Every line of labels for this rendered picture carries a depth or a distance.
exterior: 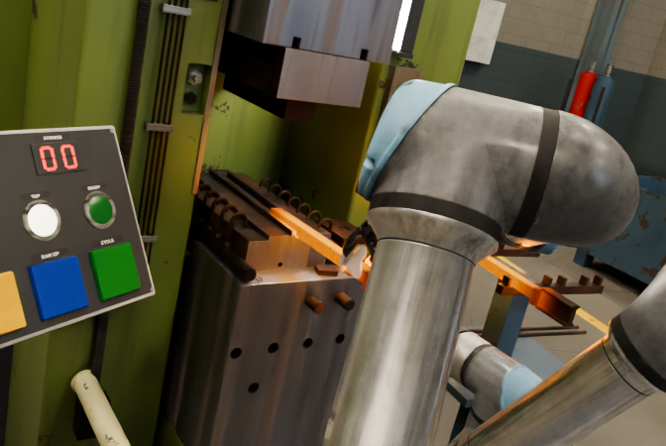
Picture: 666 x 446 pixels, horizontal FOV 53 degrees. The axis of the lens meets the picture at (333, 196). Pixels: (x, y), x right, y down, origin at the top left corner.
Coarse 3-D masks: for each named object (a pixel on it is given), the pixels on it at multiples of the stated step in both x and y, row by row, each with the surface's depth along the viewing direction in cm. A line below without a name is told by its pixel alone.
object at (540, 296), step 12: (480, 264) 151; (492, 264) 148; (516, 276) 143; (516, 288) 141; (528, 288) 138; (540, 288) 136; (540, 300) 136; (552, 300) 134; (564, 300) 131; (552, 312) 133; (564, 312) 131; (564, 324) 130
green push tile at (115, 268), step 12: (96, 252) 98; (108, 252) 100; (120, 252) 101; (132, 252) 103; (96, 264) 97; (108, 264) 99; (120, 264) 101; (132, 264) 103; (96, 276) 97; (108, 276) 99; (120, 276) 101; (132, 276) 102; (108, 288) 98; (120, 288) 100; (132, 288) 102
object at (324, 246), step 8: (272, 208) 146; (280, 208) 148; (280, 216) 143; (288, 216) 143; (288, 224) 141; (296, 224) 139; (304, 224) 140; (296, 232) 138; (304, 232) 136; (312, 232) 136; (304, 240) 136; (312, 240) 133; (320, 240) 132; (328, 240) 133; (320, 248) 131; (328, 248) 129; (336, 248) 129; (328, 256) 129; (336, 256) 127; (336, 264) 127; (368, 272) 118; (360, 280) 121
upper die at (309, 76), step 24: (240, 48) 136; (264, 48) 128; (288, 48) 122; (240, 72) 136; (264, 72) 128; (288, 72) 124; (312, 72) 127; (336, 72) 130; (360, 72) 133; (288, 96) 126; (312, 96) 129; (336, 96) 132; (360, 96) 135
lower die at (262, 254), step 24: (240, 192) 156; (264, 192) 162; (216, 216) 144; (240, 216) 145; (264, 216) 146; (240, 240) 135; (264, 240) 134; (288, 240) 138; (264, 264) 136; (288, 264) 140; (312, 264) 143
